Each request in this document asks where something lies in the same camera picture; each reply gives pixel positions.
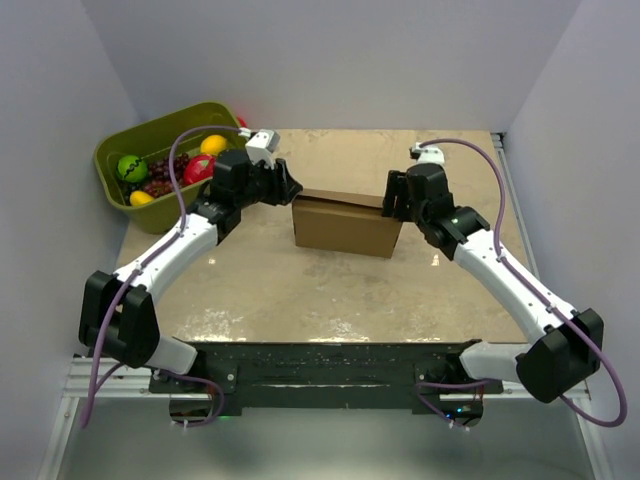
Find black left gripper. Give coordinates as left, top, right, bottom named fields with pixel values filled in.
left=236, top=157, right=302, bottom=211

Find brown cardboard box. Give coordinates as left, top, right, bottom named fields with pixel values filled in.
left=292, top=189, right=402, bottom=259

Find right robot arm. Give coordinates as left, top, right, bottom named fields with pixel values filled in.
left=382, top=163, right=604, bottom=403

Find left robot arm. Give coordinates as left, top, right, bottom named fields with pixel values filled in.
left=79, top=150, right=302, bottom=392

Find yellow toy lemon back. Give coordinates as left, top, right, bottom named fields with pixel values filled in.
left=200, top=134, right=229, bottom=156

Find yellow toy lemon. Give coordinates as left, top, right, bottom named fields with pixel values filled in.
left=129, top=190, right=155, bottom=207
left=200, top=134, right=229, bottom=156

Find red dragon fruit toy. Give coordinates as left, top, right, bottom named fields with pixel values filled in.
left=183, top=154, right=216, bottom=185

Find purple toy grapes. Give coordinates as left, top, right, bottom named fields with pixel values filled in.
left=142, top=153, right=190, bottom=198

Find green plastic bin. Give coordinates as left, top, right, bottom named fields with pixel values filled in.
left=94, top=102, right=246, bottom=234

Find yellow toy lemon front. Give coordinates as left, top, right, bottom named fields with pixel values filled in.
left=129, top=190, right=155, bottom=207

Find green toy ball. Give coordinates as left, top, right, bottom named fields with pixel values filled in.
left=116, top=155, right=148, bottom=183

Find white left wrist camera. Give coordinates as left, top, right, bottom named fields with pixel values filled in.
left=245, top=129, right=280, bottom=169

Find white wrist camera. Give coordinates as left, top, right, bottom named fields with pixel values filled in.
left=245, top=129, right=280, bottom=169
left=409, top=142, right=445, bottom=166

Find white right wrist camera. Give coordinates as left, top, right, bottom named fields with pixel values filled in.
left=409, top=142, right=445, bottom=166

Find aluminium frame rail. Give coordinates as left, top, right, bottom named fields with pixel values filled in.
left=491, top=132, right=612, bottom=479

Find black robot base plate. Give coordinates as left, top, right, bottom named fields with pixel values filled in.
left=150, top=342, right=503, bottom=426

